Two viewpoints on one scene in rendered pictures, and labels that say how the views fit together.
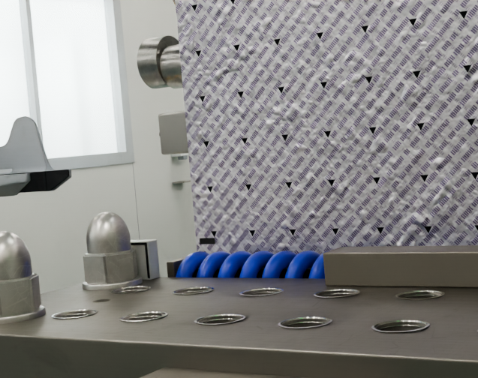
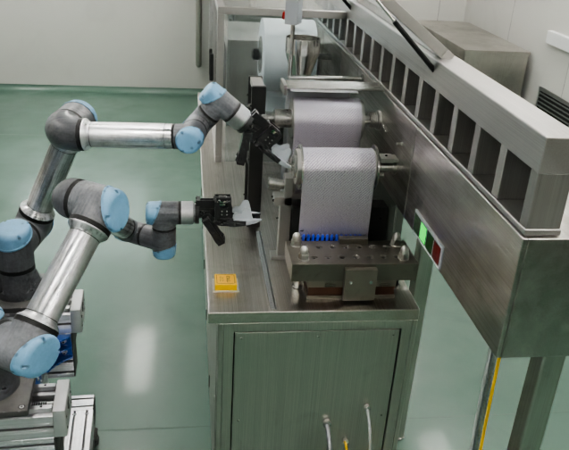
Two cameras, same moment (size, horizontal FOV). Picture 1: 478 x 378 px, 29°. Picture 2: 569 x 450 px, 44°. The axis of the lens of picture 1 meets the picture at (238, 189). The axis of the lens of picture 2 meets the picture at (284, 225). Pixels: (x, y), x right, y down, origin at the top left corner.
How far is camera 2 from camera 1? 1.93 m
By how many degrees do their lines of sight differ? 45
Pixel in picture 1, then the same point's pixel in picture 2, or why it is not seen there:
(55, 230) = not seen: outside the picture
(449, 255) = (360, 239)
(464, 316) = (373, 253)
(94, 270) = (297, 244)
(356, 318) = (360, 254)
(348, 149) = (334, 216)
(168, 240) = not seen: outside the picture
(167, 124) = (277, 199)
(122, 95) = not seen: outside the picture
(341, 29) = (337, 196)
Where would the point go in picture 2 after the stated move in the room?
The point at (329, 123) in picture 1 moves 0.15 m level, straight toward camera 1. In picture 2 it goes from (331, 212) to (361, 229)
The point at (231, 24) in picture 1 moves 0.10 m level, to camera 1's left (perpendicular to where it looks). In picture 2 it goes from (314, 192) to (290, 199)
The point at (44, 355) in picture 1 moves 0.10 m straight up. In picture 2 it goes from (322, 266) to (325, 237)
